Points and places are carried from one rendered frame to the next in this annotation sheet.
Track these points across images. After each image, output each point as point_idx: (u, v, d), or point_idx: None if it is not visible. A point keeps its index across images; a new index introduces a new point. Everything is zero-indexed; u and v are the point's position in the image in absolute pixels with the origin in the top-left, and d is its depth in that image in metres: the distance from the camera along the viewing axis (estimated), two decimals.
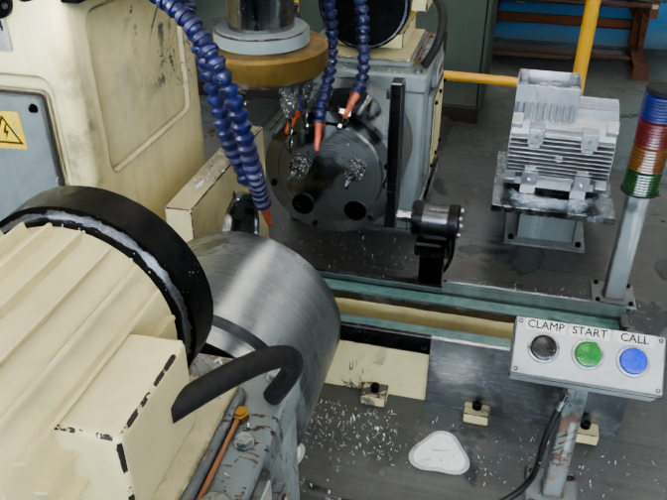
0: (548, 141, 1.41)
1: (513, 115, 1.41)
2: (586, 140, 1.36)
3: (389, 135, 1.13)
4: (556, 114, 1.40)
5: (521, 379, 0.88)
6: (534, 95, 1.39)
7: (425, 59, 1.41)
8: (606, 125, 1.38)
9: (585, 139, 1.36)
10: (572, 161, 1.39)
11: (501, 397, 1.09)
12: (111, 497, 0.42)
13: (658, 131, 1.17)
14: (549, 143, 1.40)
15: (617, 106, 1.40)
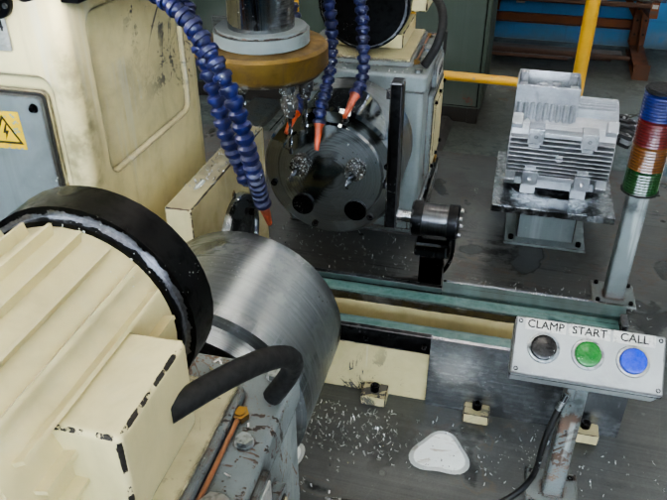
0: (548, 141, 1.41)
1: (513, 115, 1.41)
2: (586, 140, 1.36)
3: (389, 135, 1.13)
4: (556, 114, 1.40)
5: (521, 379, 0.88)
6: (534, 95, 1.39)
7: (425, 59, 1.41)
8: (606, 125, 1.38)
9: (585, 139, 1.36)
10: (572, 161, 1.39)
11: (501, 397, 1.09)
12: (111, 497, 0.42)
13: (658, 131, 1.17)
14: (549, 143, 1.40)
15: (617, 106, 1.40)
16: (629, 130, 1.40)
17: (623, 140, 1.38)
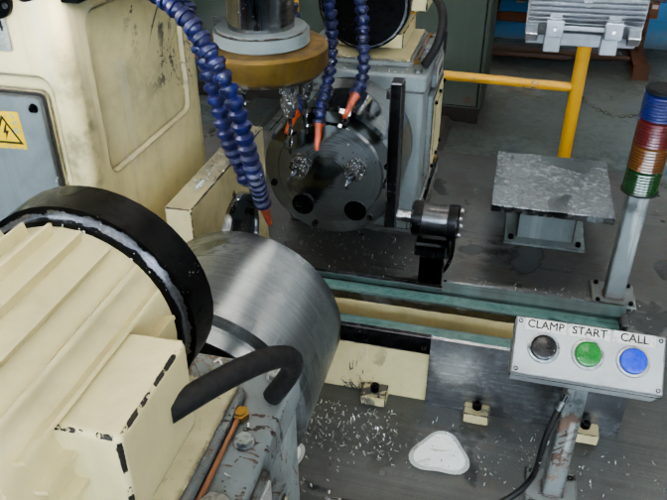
0: None
1: None
2: None
3: (389, 135, 1.13)
4: None
5: (521, 379, 0.88)
6: None
7: (425, 59, 1.41)
8: None
9: None
10: (603, 4, 1.24)
11: (501, 397, 1.09)
12: (111, 497, 0.42)
13: (658, 131, 1.17)
14: None
15: None
16: None
17: None
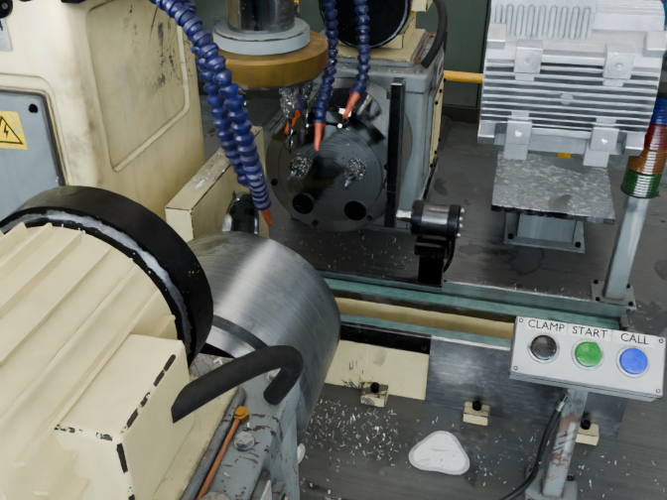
0: (548, 69, 0.85)
1: (489, 28, 0.85)
2: (611, 62, 0.81)
3: (389, 135, 1.13)
4: (559, 24, 0.85)
5: (521, 379, 0.88)
6: None
7: (425, 59, 1.41)
8: (644, 39, 0.83)
9: (609, 61, 0.81)
10: (589, 100, 0.84)
11: (501, 397, 1.09)
12: (111, 497, 0.42)
13: (658, 131, 1.17)
14: (550, 71, 0.85)
15: (660, 9, 0.85)
16: None
17: None
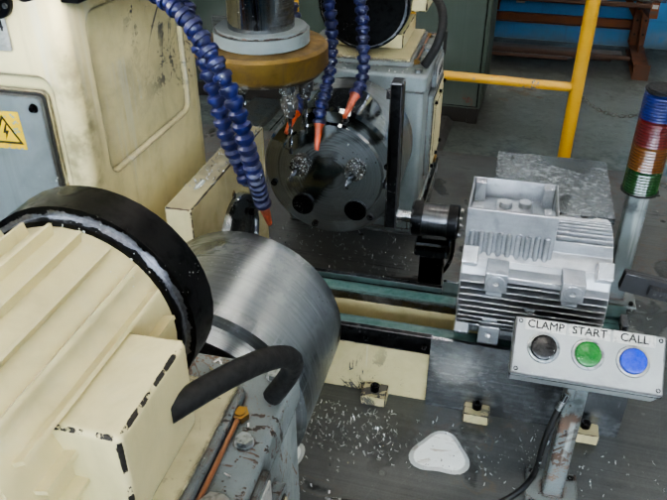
0: (513, 286, 0.99)
1: (464, 250, 0.99)
2: (567, 291, 0.94)
3: (389, 135, 1.13)
4: (523, 248, 0.98)
5: (521, 379, 0.88)
6: (492, 223, 0.97)
7: (425, 59, 1.41)
8: (596, 267, 0.96)
9: (565, 290, 0.94)
10: (548, 316, 0.98)
11: (501, 397, 1.09)
12: (111, 497, 0.42)
13: (658, 131, 1.17)
14: (515, 289, 0.98)
15: (610, 236, 0.98)
16: None
17: None
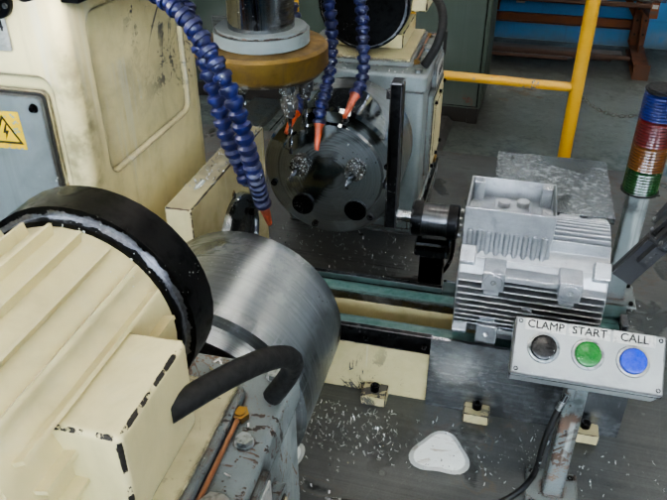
0: (511, 285, 0.99)
1: (462, 249, 0.99)
2: (564, 291, 0.94)
3: (389, 135, 1.13)
4: (521, 248, 0.98)
5: (521, 379, 0.88)
6: (490, 222, 0.97)
7: (425, 59, 1.41)
8: (594, 266, 0.96)
9: (562, 289, 0.94)
10: (545, 315, 0.98)
11: (501, 397, 1.09)
12: (111, 497, 0.42)
13: (658, 131, 1.17)
14: (512, 288, 0.98)
15: (608, 236, 0.98)
16: None
17: None
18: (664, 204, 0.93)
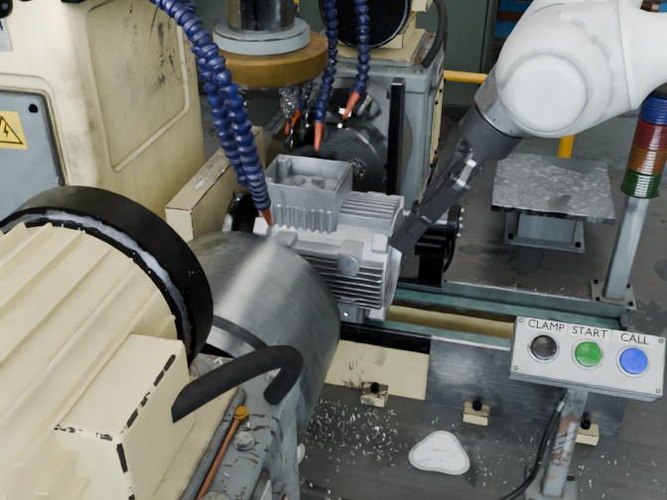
0: (302, 256, 1.05)
1: (255, 221, 1.05)
2: (341, 260, 1.01)
3: (389, 135, 1.13)
4: (310, 221, 1.05)
5: (521, 379, 0.88)
6: (279, 196, 1.04)
7: (425, 59, 1.41)
8: (373, 238, 1.03)
9: (339, 259, 1.01)
10: (331, 285, 1.04)
11: (501, 397, 1.09)
12: (111, 497, 0.42)
13: (658, 131, 1.17)
14: None
15: (392, 210, 1.05)
16: (457, 164, 0.91)
17: (454, 187, 0.88)
18: (433, 179, 1.00)
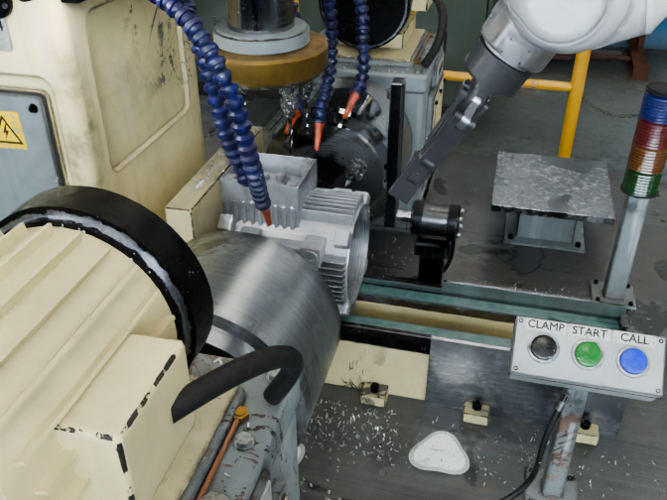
0: None
1: (219, 217, 1.06)
2: (304, 255, 1.02)
3: (389, 135, 1.13)
4: (273, 216, 1.06)
5: (521, 379, 0.88)
6: (242, 192, 1.05)
7: (425, 59, 1.41)
8: (335, 233, 1.04)
9: (302, 254, 1.02)
10: None
11: (501, 397, 1.09)
12: (111, 497, 0.42)
13: (658, 131, 1.17)
14: None
15: (354, 205, 1.06)
16: (461, 102, 0.86)
17: (459, 124, 0.84)
18: (436, 124, 0.95)
